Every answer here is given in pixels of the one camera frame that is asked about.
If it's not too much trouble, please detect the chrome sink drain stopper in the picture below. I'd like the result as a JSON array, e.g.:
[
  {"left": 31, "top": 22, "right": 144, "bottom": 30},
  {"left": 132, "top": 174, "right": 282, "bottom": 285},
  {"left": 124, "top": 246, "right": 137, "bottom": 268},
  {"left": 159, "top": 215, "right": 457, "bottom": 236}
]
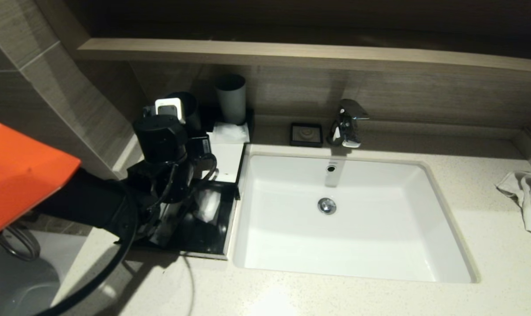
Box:
[{"left": 317, "top": 197, "right": 337, "bottom": 215}]

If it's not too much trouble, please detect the black square soap dish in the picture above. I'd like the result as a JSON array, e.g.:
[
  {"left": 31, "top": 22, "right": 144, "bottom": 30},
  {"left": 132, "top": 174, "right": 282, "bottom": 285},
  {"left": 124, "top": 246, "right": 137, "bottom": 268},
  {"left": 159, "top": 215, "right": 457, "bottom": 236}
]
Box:
[{"left": 290, "top": 122, "right": 323, "bottom": 147}]

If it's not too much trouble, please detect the black sliding drawer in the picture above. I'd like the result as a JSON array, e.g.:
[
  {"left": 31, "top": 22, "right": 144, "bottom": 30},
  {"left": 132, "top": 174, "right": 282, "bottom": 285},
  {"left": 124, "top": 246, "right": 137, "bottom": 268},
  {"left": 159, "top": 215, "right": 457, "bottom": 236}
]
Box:
[{"left": 116, "top": 180, "right": 238, "bottom": 262}]

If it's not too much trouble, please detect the white rectangular sink basin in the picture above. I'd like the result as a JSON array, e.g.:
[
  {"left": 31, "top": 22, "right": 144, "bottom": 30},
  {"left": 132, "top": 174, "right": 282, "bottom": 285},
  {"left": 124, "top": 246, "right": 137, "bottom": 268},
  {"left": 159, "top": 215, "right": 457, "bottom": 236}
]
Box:
[{"left": 233, "top": 152, "right": 481, "bottom": 284}]

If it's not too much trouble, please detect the chrome sink faucet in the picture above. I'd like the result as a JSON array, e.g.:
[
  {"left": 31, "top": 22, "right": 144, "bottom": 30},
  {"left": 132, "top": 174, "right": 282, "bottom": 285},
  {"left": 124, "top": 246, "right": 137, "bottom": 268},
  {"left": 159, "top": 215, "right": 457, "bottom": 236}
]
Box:
[{"left": 327, "top": 99, "right": 370, "bottom": 148}]

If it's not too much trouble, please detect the chrome shower hose fixture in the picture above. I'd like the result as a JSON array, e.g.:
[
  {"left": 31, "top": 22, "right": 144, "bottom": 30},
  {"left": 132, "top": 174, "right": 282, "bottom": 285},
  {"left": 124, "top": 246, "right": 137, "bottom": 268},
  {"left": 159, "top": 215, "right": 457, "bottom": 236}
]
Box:
[{"left": 0, "top": 226, "right": 41, "bottom": 262}]

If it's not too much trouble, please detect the black tumbler cup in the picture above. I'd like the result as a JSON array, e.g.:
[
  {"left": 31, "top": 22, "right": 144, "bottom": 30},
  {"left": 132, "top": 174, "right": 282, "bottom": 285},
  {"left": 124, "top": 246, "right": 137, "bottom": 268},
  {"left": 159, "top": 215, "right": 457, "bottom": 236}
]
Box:
[{"left": 166, "top": 91, "right": 201, "bottom": 132}]

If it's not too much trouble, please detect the white ribbed tray mat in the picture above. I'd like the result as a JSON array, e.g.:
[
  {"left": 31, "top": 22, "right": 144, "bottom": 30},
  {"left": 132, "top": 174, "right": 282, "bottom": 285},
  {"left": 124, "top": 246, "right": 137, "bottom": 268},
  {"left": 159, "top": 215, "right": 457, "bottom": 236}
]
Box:
[{"left": 202, "top": 143, "right": 246, "bottom": 183}]

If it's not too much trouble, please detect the grey tumbler cup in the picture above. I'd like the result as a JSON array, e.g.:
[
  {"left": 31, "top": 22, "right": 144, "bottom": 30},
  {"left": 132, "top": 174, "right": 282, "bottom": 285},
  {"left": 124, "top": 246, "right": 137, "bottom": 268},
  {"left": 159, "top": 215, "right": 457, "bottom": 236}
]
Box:
[{"left": 215, "top": 74, "right": 247, "bottom": 126}]

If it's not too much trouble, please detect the white bathtub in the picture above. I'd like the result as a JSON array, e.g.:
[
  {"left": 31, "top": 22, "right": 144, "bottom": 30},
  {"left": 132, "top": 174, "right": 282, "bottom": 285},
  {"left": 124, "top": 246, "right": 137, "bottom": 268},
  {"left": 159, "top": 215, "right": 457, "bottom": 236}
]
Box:
[{"left": 0, "top": 230, "right": 88, "bottom": 316}]

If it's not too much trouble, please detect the wooden wall shelf ledge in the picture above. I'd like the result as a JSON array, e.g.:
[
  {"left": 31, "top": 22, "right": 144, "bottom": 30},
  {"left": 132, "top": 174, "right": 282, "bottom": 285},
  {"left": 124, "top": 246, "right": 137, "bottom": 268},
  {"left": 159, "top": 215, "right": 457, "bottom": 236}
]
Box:
[{"left": 76, "top": 38, "right": 531, "bottom": 74}]

